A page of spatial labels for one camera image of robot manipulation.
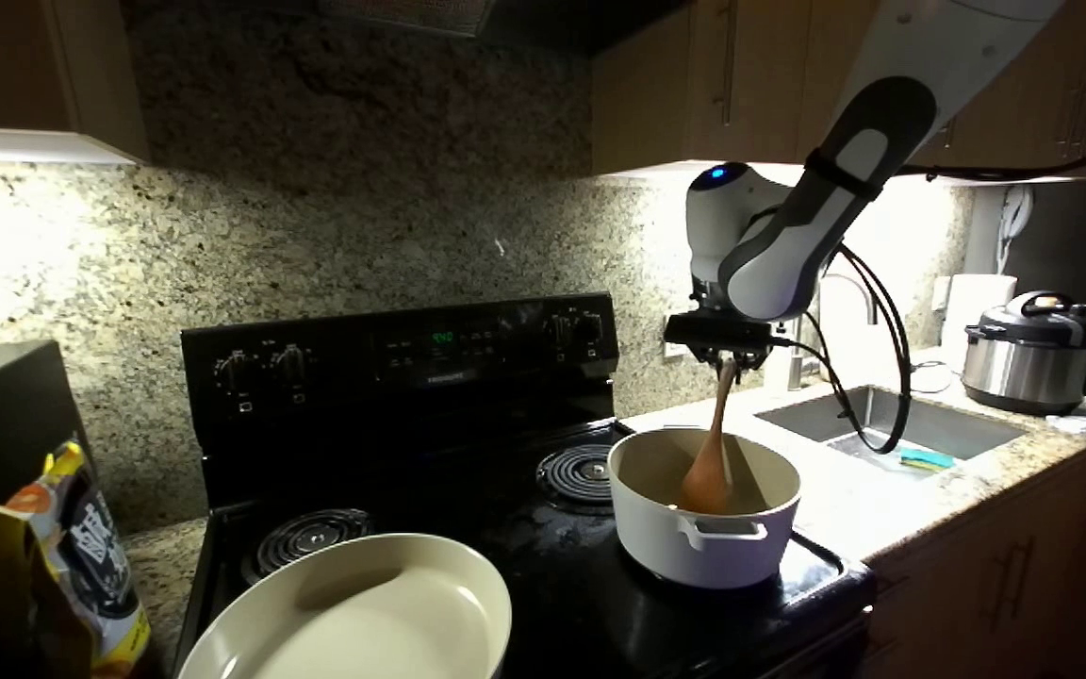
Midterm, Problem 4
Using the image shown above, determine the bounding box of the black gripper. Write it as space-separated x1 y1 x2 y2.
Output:
661 308 776 379

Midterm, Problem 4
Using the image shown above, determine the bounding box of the wooden spoon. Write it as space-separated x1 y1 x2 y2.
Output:
675 356 743 516

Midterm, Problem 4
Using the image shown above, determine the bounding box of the black coil burner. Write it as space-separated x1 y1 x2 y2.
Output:
246 506 380 586
532 439 629 511

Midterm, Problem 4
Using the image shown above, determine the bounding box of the green sponge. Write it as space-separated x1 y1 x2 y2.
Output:
896 445 960 480

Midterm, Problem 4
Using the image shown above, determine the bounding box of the steel kitchen sink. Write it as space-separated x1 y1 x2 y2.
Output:
756 381 1032 480

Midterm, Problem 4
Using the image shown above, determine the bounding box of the black electric stove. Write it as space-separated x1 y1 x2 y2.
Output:
175 289 884 679

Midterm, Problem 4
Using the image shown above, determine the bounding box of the wooden upper cabinet over sink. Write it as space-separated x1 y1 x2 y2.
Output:
590 0 1086 180

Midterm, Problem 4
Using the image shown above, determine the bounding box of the silver pressure cooker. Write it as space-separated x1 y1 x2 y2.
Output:
957 288 1086 417

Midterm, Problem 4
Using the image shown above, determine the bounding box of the wooden lower cabinet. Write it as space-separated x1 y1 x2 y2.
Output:
861 430 1086 679

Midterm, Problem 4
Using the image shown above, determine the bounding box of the white oval baking dish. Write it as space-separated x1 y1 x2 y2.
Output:
175 527 515 679

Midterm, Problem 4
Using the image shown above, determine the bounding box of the range hood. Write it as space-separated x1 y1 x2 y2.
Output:
312 0 505 40

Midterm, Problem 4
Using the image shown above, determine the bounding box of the yellow black snack bag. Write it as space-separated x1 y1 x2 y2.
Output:
0 439 155 679

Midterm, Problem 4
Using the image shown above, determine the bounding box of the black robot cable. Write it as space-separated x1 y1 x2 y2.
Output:
769 243 919 458

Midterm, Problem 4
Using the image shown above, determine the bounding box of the white pot with handles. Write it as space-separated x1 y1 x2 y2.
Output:
603 421 808 591

